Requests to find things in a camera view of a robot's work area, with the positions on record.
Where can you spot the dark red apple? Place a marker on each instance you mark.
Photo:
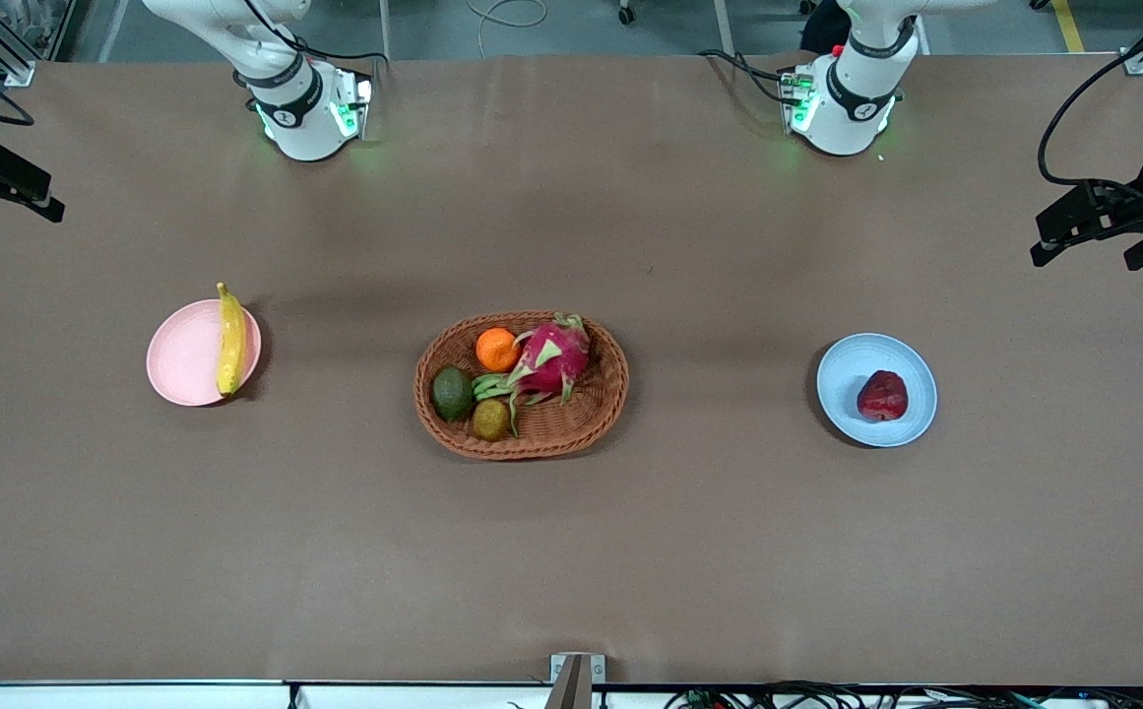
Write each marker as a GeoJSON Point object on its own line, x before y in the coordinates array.
{"type": "Point", "coordinates": [882, 397]}

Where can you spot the yellow banana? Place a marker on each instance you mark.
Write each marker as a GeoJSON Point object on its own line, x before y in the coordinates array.
{"type": "Point", "coordinates": [230, 345]}

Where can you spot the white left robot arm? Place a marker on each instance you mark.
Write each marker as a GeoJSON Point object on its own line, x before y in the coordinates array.
{"type": "Point", "coordinates": [847, 118]}

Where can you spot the pink round plate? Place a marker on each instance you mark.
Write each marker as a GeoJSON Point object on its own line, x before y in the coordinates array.
{"type": "Point", "coordinates": [182, 359]}

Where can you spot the light blue round plate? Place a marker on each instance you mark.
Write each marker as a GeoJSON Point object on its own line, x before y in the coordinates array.
{"type": "Point", "coordinates": [842, 374]}

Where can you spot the dark green avocado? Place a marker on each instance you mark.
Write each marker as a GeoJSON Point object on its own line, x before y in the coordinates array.
{"type": "Point", "coordinates": [453, 394]}

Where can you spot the orange tangerine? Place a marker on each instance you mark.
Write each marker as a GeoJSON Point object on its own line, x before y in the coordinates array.
{"type": "Point", "coordinates": [497, 350]}

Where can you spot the black caster wheel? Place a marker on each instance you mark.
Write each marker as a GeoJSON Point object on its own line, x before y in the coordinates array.
{"type": "Point", "coordinates": [627, 15]}

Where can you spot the brown kiwi fruit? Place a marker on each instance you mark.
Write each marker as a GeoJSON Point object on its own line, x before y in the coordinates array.
{"type": "Point", "coordinates": [490, 420]}

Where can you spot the brown wicker fruit basket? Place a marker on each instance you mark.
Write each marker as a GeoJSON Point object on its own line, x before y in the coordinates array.
{"type": "Point", "coordinates": [581, 414]}

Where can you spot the pink dragon fruit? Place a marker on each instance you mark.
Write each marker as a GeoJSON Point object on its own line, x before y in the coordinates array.
{"type": "Point", "coordinates": [551, 359]}

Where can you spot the brown table cover sheet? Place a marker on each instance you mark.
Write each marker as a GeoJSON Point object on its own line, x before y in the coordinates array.
{"type": "Point", "coordinates": [571, 551]}

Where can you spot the white metal frame bar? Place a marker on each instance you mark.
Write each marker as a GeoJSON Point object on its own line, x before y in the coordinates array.
{"type": "Point", "coordinates": [724, 25]}
{"type": "Point", "coordinates": [386, 30]}

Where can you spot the white table edge rail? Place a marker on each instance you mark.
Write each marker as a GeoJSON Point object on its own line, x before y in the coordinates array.
{"type": "Point", "coordinates": [138, 697]}

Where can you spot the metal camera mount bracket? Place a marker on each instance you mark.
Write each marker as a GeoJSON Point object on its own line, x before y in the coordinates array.
{"type": "Point", "coordinates": [576, 679]}

